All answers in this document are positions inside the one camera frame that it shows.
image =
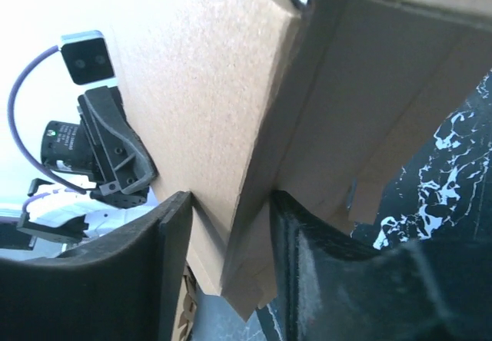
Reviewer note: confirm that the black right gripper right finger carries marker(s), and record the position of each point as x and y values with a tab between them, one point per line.
333	287

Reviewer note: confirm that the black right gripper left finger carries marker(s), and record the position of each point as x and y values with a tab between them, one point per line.
122	286

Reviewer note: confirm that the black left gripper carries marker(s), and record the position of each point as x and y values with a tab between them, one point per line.
104	148

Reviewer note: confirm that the brown cardboard paper box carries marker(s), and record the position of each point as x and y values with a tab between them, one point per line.
235	97

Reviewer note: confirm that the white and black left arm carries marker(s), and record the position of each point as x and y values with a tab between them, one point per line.
64	213

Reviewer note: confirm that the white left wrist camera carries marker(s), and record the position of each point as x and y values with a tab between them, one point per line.
87	59

